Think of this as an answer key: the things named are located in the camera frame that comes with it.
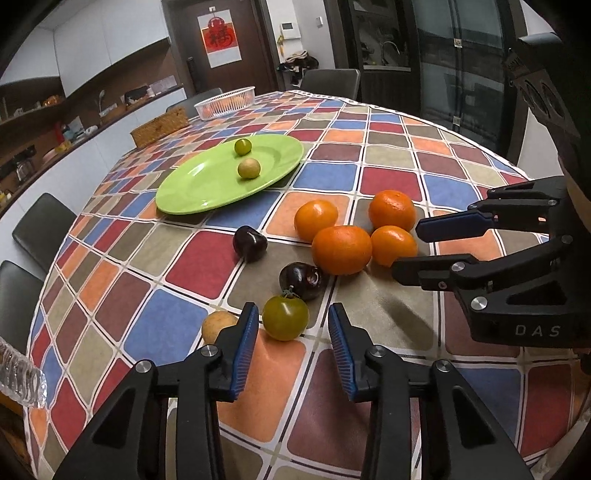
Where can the woven wicker box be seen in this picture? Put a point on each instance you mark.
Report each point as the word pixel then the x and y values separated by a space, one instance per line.
pixel 159 127

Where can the tan round fruit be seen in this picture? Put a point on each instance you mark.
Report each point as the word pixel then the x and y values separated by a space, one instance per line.
pixel 214 323

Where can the white plastic fruit basket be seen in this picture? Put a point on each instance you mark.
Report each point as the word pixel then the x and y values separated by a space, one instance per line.
pixel 225 104

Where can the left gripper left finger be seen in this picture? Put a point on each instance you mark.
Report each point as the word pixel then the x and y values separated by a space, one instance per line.
pixel 235 347

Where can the white wall intercom panel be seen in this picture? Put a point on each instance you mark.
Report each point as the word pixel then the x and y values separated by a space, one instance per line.
pixel 290 31

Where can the dark chair far right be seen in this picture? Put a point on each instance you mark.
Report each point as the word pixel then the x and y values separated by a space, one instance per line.
pixel 343 83

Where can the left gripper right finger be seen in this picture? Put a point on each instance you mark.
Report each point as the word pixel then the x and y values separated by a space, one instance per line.
pixel 350 345

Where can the dark chair near left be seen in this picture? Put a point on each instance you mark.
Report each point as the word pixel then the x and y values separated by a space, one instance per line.
pixel 19 293

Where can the glass sliding door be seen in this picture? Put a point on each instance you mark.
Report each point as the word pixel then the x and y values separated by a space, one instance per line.
pixel 462 48

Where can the dark plum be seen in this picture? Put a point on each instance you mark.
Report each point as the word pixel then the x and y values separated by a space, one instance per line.
pixel 303 280
pixel 249 244

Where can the dark wooden door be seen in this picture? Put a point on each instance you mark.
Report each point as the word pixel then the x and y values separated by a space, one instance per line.
pixel 252 24

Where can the clear water bottle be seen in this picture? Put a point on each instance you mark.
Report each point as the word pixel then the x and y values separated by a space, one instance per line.
pixel 20 379

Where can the green plate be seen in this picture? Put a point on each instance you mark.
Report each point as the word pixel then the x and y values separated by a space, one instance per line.
pixel 210 179

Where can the dark chair far end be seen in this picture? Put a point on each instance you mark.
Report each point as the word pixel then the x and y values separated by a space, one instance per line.
pixel 188 104

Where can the colourful checkered tablecloth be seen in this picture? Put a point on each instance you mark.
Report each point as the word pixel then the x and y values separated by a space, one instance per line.
pixel 130 283

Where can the dark chair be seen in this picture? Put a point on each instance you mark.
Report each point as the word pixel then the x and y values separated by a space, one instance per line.
pixel 42 229
pixel 343 83
pixel 19 293

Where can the red calligraphy door poster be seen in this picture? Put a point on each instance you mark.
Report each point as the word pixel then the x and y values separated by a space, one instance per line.
pixel 220 40

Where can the small tan fruit on plate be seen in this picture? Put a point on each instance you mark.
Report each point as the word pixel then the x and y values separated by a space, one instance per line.
pixel 249 168

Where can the green tomato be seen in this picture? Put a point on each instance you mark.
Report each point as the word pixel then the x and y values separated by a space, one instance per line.
pixel 285 316

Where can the large orange mandarin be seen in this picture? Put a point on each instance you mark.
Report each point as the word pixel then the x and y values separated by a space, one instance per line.
pixel 342 250

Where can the small green fruit on plate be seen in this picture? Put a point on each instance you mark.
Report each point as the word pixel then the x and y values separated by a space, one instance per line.
pixel 242 147

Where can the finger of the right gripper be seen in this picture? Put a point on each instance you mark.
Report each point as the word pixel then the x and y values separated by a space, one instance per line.
pixel 435 273
pixel 462 225

